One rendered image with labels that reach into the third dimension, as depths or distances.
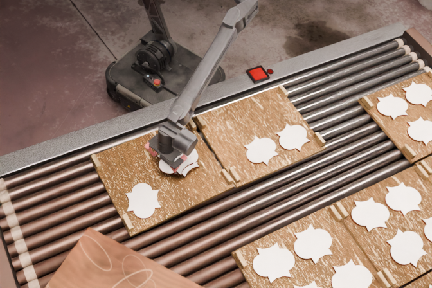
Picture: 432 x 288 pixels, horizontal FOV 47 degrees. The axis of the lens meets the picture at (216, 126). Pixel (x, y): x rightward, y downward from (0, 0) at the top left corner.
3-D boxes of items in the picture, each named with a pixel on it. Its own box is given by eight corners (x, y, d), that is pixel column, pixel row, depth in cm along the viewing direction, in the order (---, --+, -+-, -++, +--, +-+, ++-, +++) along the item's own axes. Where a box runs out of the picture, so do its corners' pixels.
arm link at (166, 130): (165, 116, 161) (154, 128, 158) (182, 127, 159) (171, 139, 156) (164, 129, 167) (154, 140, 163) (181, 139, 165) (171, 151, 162)
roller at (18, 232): (4, 235, 168) (0, 229, 164) (425, 69, 238) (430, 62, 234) (8, 247, 165) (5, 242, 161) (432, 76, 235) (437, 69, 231)
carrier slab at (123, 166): (89, 159, 183) (89, 156, 182) (187, 119, 199) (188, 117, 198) (130, 238, 167) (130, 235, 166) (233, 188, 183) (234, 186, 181)
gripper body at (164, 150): (161, 136, 173) (161, 123, 167) (183, 153, 169) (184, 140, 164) (148, 147, 169) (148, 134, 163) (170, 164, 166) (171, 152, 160)
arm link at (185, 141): (180, 112, 168) (176, 103, 160) (209, 129, 165) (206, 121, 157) (161, 141, 166) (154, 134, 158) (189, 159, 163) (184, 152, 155)
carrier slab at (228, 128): (193, 119, 199) (193, 116, 198) (278, 88, 214) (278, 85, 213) (236, 189, 183) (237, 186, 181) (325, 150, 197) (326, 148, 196)
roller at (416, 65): (0, 223, 170) (-3, 216, 166) (418, 62, 240) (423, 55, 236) (4, 234, 168) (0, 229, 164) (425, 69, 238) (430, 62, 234)
